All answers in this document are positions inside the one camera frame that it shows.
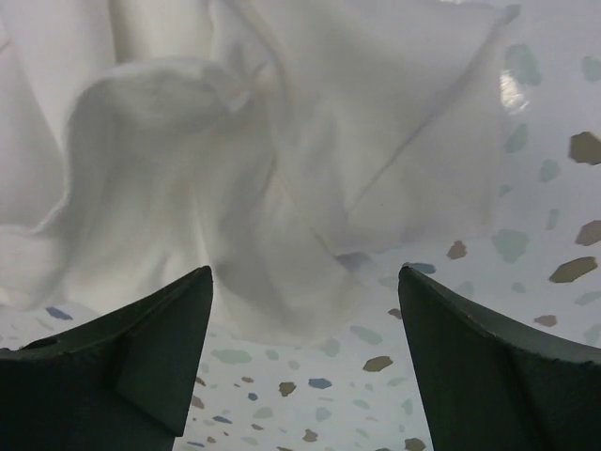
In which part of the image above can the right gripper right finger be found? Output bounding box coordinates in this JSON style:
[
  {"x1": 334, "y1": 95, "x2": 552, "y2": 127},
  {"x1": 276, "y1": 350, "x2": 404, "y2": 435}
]
[{"x1": 398, "y1": 266, "x2": 600, "y2": 451}]

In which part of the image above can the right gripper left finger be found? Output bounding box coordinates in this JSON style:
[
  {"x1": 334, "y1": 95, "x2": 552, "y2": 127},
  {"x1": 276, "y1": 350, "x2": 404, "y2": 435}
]
[{"x1": 1, "y1": 267, "x2": 213, "y2": 451}]

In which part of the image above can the white t shirt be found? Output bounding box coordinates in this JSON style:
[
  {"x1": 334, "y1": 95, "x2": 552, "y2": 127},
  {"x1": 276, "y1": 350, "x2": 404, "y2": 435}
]
[{"x1": 1, "y1": 1, "x2": 507, "y2": 346}]

